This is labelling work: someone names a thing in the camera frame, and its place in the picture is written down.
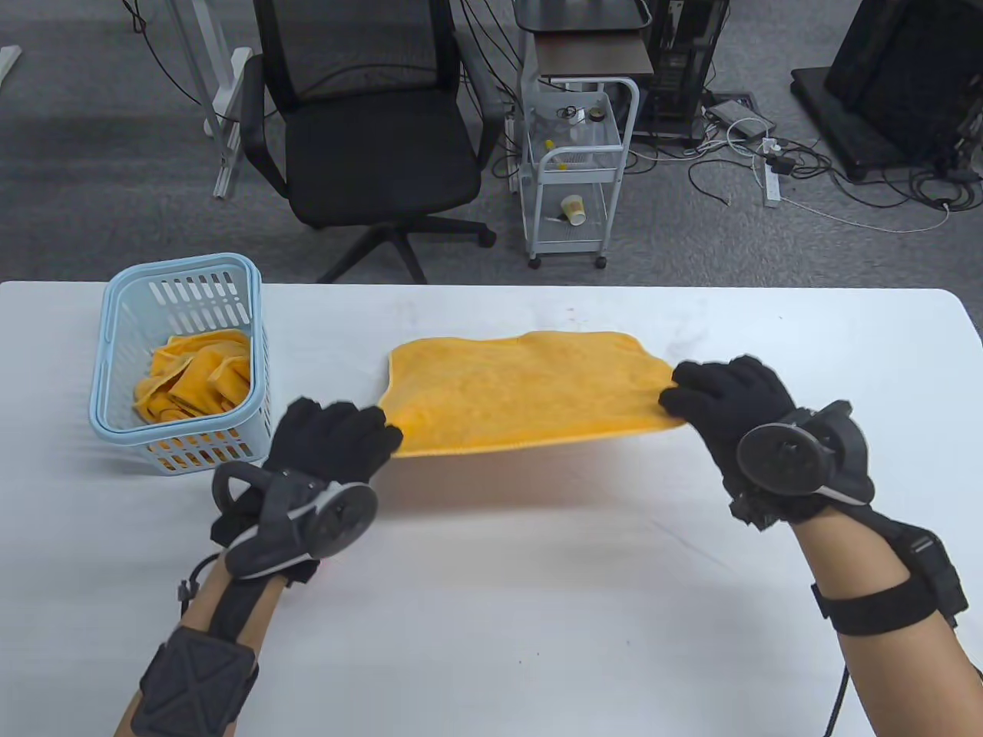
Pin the person's left hand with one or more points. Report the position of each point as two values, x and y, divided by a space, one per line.
330 441

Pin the person's right hand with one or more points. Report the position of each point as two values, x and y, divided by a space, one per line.
737 391

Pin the yellow square towel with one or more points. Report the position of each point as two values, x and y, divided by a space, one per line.
173 368
530 391
230 380

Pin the person's right forearm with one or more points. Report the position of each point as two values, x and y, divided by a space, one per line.
852 553

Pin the black left hand controller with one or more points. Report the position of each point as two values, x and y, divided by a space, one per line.
338 518

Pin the black hand controller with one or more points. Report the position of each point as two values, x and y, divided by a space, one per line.
338 518
783 461

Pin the black right hand controller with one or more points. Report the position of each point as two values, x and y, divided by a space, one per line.
783 461

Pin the white power strip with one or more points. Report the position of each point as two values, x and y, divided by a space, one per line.
772 184

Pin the light blue plastic basket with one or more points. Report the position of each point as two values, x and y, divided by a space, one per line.
130 322

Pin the paper cup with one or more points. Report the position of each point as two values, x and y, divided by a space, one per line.
574 209

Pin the white rolling cart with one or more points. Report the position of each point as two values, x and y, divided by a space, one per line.
576 175

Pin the grey power adapter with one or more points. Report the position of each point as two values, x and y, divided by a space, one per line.
737 115

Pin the black mesh office chair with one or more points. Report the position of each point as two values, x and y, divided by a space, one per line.
376 153

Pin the black computer tower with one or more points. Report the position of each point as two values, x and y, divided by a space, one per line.
683 69

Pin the black monitor stand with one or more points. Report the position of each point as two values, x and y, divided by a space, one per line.
883 77

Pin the small dark side table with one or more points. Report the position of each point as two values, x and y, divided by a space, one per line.
591 54

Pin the white desk foot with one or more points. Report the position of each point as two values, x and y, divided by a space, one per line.
8 65

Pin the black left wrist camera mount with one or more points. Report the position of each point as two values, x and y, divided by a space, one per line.
192 679

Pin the white metal frame post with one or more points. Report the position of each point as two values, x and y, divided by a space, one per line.
230 115

